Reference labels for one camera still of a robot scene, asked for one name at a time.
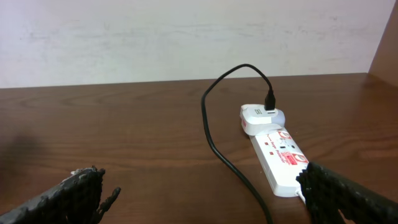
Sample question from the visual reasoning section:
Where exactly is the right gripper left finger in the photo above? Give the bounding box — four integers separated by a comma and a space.
1, 166, 121, 224

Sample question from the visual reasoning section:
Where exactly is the black charger cable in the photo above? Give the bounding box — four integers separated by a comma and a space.
200, 63, 277, 224

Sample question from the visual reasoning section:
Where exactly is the white charger adapter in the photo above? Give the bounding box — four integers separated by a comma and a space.
240, 104, 285, 136

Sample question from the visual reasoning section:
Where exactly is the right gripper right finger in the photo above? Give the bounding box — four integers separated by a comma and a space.
296, 162, 397, 224

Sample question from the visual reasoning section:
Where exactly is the white power strip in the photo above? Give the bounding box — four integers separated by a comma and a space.
249, 128, 309, 199

